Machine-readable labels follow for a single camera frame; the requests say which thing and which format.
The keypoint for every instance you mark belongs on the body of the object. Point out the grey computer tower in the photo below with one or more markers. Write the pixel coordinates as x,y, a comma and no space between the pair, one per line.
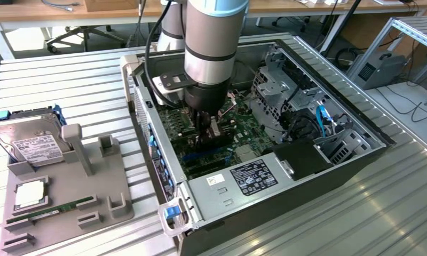
380,69

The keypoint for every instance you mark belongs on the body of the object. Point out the silver disk bay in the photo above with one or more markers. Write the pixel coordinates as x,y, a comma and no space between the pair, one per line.
344,144

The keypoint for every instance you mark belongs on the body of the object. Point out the open black PC case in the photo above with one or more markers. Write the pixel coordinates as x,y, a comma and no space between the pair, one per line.
305,202

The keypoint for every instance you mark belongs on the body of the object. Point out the aluminium frame rack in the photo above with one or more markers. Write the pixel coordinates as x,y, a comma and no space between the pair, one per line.
419,29

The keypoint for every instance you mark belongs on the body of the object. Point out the green motherboard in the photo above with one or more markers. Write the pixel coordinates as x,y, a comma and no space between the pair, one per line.
248,128

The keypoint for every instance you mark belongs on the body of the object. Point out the blue case latch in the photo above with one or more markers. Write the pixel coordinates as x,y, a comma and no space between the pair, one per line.
170,212

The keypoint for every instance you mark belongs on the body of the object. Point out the graphics card with metal bracket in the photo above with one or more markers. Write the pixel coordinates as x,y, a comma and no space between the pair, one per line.
184,142

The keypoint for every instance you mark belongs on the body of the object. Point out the silver CPU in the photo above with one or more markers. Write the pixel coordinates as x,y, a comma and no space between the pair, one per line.
29,194

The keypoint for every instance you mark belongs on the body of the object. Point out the silver power supply with label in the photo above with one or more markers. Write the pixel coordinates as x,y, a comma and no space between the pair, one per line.
213,197

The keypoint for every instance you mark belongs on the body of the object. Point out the office chair with grey base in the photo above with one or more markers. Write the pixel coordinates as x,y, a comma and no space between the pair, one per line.
86,33

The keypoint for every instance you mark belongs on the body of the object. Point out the black office chair base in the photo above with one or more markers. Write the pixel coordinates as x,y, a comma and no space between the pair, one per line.
300,19

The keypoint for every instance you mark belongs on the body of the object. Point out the silver hard disk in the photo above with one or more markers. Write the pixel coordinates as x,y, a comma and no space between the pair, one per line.
31,144

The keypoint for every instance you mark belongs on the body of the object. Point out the black slanted pole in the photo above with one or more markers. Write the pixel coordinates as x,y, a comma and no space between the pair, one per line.
341,24

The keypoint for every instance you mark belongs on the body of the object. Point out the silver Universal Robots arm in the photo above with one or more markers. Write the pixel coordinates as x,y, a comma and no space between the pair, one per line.
209,40

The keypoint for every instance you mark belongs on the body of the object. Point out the black plastic shroud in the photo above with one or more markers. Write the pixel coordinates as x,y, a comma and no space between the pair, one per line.
301,160

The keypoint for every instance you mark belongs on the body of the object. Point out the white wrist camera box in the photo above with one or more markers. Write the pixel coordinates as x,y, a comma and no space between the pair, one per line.
168,94

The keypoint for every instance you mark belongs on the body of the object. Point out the silver chipset heatsink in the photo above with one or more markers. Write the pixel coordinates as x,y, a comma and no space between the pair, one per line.
246,154

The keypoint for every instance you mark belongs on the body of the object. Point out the blue expansion slot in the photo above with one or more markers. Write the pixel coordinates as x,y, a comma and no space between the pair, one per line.
189,157

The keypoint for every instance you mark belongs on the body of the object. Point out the metal socket cover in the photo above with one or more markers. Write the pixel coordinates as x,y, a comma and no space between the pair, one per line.
230,102

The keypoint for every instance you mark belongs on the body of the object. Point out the wooden box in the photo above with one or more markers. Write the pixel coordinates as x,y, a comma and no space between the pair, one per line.
106,5

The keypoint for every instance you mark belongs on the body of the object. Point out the black expansion slot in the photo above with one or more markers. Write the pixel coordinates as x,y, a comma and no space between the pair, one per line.
205,165

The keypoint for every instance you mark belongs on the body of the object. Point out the long wooden desk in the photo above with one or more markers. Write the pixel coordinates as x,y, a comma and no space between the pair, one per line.
395,8

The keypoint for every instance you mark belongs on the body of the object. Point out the silver drive cage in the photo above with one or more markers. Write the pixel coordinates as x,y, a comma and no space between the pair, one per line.
280,86

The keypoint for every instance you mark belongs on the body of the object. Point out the grey parts rack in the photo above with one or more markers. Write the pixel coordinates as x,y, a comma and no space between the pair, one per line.
64,192

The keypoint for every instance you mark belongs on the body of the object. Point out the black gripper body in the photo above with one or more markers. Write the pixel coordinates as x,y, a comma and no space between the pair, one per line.
205,96

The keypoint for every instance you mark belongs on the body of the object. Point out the green RAM stick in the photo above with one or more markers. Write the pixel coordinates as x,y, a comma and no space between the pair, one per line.
49,212

